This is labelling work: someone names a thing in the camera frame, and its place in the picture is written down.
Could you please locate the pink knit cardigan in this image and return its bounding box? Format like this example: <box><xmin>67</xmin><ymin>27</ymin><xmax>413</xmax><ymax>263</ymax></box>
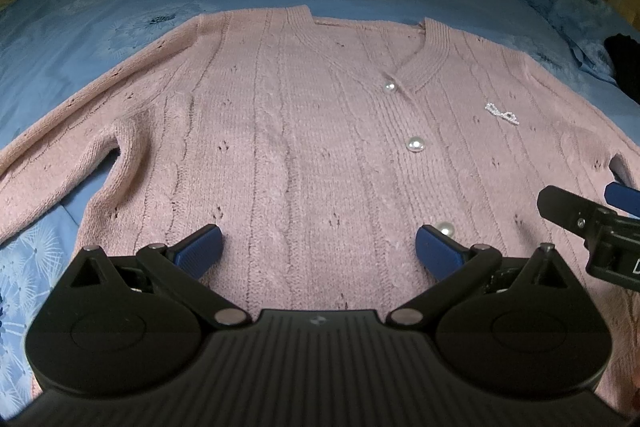
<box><xmin>1</xmin><ymin>6</ymin><xmax>639</xmax><ymax>412</ymax></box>

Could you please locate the blue dandelion bed sheet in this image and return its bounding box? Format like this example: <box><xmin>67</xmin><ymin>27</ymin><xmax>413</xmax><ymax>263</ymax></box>
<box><xmin>0</xmin><ymin>0</ymin><xmax>640</xmax><ymax>417</ymax></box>

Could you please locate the black clothing on pillow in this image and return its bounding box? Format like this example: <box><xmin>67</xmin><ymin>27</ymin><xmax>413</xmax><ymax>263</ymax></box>
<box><xmin>604</xmin><ymin>34</ymin><xmax>640</xmax><ymax>104</ymax></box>

